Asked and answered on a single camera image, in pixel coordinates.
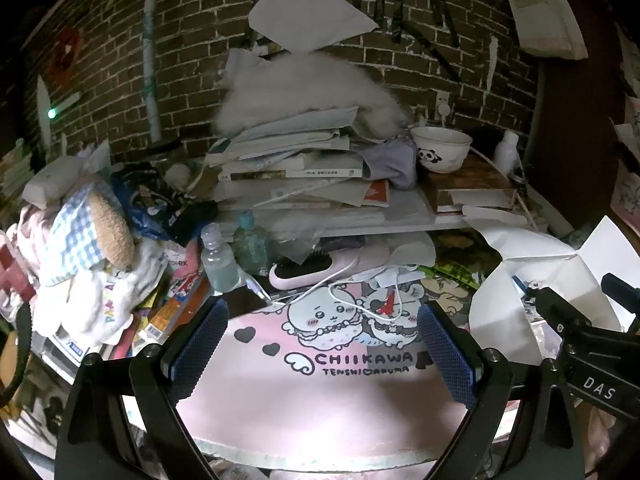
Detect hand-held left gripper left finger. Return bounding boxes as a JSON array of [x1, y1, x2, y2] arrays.
[[54, 297, 231, 480]]

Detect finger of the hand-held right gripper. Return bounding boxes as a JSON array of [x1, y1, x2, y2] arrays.
[[600, 272, 640, 333], [512, 275, 583, 333]]

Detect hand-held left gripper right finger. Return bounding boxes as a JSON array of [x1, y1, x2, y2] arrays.
[[416, 301, 586, 480]]

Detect orange snack packets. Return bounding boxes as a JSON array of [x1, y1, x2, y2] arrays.
[[132, 275, 213, 346]]

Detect clear pen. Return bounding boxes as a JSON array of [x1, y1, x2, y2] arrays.
[[240, 270, 276, 306]]

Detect pink tissue pack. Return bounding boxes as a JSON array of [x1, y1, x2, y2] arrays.
[[162, 240, 203, 286]]

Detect clear liquid bottle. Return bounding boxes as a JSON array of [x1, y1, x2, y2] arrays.
[[200, 222, 240, 293]]

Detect green liquid bottle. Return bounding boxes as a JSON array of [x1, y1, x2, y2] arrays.
[[232, 210, 271, 277]]

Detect book with blue label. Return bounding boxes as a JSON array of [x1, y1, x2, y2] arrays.
[[40, 325, 108, 366]]

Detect pink cartoon desk mat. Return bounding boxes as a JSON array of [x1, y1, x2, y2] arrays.
[[120, 260, 501, 466]]

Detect pile of plush and clothes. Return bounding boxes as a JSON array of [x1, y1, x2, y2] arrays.
[[30, 180, 171, 346]]

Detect pink hairbrush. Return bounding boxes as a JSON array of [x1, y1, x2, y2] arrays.
[[269, 247, 391, 290]]

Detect blue snack bag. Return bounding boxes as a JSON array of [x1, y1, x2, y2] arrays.
[[111, 162, 218, 246]]

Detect small white bottle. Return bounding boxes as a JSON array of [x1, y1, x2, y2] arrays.
[[494, 130, 523, 176]]

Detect white panda bowl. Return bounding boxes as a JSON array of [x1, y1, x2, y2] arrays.
[[410, 126, 473, 175]]

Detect purple cloth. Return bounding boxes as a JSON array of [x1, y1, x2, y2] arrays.
[[362, 135, 420, 190]]

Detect pink cloth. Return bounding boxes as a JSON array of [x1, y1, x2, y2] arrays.
[[5, 210, 56, 286]]

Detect stack of books and papers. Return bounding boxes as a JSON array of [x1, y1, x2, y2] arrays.
[[205, 105, 396, 211]]

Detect white tissue pack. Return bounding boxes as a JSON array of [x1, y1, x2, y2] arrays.
[[22, 155, 83, 208]]

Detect white paper strip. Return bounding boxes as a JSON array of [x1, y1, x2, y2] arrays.
[[486, 37, 500, 96]]

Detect white fluffy fur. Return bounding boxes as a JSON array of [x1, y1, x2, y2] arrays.
[[212, 50, 411, 141]]

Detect cream canvas tote bag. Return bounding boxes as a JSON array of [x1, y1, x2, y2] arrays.
[[499, 0, 588, 61]]

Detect black tape strips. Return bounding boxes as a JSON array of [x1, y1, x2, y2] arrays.
[[345, 0, 461, 81]]

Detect white paper sheet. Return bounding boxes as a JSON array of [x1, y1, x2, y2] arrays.
[[247, 0, 379, 55]]

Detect cartoon wall poster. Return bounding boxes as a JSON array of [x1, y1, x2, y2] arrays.
[[610, 25, 640, 231]]

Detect black strap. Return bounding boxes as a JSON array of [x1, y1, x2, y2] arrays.
[[0, 302, 33, 406]]

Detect white wall light strip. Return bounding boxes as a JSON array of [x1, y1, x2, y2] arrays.
[[45, 92, 81, 121]]

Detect teal wall pole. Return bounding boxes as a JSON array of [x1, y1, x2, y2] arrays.
[[142, 0, 163, 143]]

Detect red wall sticker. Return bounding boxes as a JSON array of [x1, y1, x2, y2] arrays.
[[47, 27, 83, 86]]

